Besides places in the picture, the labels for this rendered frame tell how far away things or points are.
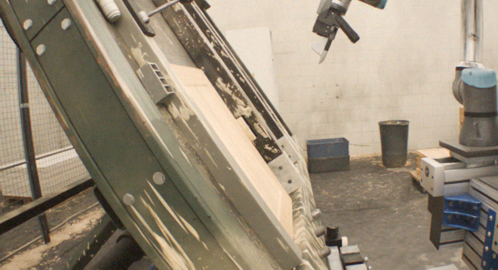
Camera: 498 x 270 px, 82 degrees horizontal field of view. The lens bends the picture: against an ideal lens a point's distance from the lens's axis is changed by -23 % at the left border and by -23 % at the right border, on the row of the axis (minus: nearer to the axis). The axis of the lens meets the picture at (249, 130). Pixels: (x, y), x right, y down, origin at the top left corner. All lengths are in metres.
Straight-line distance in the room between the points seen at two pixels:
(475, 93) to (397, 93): 5.28
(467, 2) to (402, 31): 5.21
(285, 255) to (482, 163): 0.68
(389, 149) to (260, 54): 2.26
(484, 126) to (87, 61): 1.01
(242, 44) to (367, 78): 2.41
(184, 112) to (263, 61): 4.12
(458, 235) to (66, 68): 1.08
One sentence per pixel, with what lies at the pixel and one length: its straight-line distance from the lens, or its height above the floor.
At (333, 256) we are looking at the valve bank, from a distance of 1.08.
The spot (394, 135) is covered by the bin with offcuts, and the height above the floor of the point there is 0.48.
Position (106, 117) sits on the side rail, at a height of 1.22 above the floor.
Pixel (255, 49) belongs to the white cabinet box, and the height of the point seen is 1.75.
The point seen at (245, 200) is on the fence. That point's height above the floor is 1.04.
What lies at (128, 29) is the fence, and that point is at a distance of 0.70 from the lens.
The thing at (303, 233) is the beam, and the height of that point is 0.90.
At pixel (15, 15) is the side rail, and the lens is 0.55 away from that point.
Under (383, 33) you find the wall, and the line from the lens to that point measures 6.36.
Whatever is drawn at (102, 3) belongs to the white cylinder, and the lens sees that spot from 0.70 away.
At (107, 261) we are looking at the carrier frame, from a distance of 1.28.
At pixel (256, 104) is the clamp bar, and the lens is 1.59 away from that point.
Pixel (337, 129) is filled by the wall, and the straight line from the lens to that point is 6.18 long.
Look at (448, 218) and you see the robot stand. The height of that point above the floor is 0.83.
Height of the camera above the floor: 1.23
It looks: 6 degrees down
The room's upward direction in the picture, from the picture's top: 5 degrees counter-clockwise
